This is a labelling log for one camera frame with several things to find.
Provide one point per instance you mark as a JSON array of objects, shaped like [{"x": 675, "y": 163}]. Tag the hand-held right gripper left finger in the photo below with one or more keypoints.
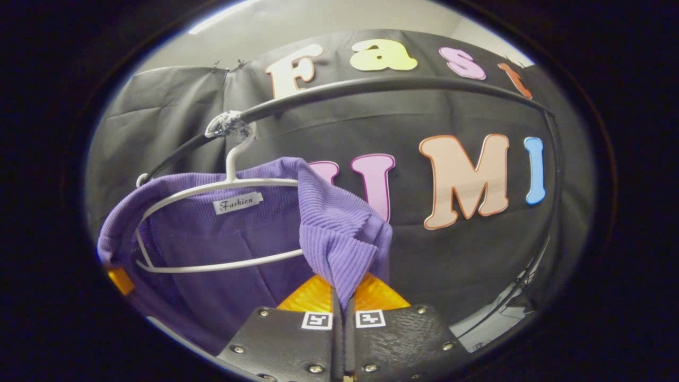
[{"x": 286, "y": 345}]

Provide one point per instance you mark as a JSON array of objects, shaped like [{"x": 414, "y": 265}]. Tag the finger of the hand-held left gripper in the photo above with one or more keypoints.
[{"x": 121, "y": 280}]

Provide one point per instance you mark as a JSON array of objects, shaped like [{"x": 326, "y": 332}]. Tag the white plastic hanger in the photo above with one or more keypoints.
[{"x": 212, "y": 187}]

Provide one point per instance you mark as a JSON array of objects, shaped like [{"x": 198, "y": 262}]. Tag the black backdrop cloth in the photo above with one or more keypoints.
[{"x": 467, "y": 254}]

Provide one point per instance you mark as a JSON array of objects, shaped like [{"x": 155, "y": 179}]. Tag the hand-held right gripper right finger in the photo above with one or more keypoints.
[{"x": 398, "y": 345}]

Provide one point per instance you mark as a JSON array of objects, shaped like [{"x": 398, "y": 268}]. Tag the black clothes rack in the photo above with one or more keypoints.
[{"x": 371, "y": 85}]

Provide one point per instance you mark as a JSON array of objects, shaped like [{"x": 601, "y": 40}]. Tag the purple knitted garment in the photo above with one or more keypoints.
[{"x": 339, "y": 233}]

